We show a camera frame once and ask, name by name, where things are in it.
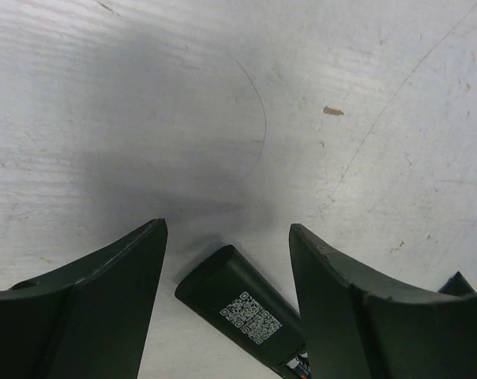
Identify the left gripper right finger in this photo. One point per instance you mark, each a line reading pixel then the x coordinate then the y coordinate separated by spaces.
pixel 360 323

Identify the black remote control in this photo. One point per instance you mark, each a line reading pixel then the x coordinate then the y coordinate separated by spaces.
pixel 231 295

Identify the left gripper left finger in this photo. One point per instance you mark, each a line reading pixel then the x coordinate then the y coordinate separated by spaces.
pixel 86 319

